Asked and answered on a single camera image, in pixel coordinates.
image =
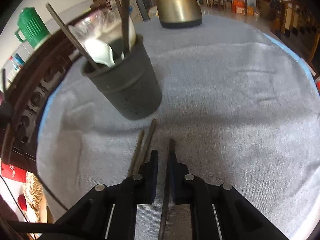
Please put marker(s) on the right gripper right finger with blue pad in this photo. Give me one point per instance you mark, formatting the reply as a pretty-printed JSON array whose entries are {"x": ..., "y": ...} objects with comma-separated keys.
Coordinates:
[{"x": 179, "y": 185}]

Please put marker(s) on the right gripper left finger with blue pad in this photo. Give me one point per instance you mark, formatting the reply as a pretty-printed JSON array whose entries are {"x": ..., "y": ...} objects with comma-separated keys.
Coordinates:
[{"x": 147, "y": 185}]

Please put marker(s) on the dark wooden chopstick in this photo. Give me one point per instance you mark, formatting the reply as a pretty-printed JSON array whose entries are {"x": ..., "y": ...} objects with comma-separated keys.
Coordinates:
[
  {"x": 166, "y": 195},
  {"x": 70, "y": 36},
  {"x": 147, "y": 142},
  {"x": 125, "y": 24},
  {"x": 135, "y": 154}
]

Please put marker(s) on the large white plastic spoon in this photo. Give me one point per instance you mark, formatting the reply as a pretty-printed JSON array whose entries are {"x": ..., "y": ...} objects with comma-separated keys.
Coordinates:
[{"x": 99, "y": 51}]

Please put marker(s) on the dark grey utensil holder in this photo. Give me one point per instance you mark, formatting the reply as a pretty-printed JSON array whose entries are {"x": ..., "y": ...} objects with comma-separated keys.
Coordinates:
[{"x": 130, "y": 86}]

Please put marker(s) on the grey table cloth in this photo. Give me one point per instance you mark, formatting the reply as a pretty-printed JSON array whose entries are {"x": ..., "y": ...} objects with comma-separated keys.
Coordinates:
[{"x": 241, "y": 107}]

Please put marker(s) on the dark carved wooden chair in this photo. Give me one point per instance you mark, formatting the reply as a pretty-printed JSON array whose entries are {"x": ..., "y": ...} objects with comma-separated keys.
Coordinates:
[{"x": 27, "y": 96}]

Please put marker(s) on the white bowl with plastic wrap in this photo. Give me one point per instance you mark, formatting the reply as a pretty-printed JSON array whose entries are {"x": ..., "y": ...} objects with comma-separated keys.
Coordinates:
[{"x": 105, "y": 25}]

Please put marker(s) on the gold electric kettle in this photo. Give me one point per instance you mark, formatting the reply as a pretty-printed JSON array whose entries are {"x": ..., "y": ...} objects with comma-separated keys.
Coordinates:
[{"x": 177, "y": 14}]

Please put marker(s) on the green thermos jug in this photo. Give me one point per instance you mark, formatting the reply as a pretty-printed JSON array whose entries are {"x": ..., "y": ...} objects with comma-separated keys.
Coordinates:
[{"x": 31, "y": 28}]

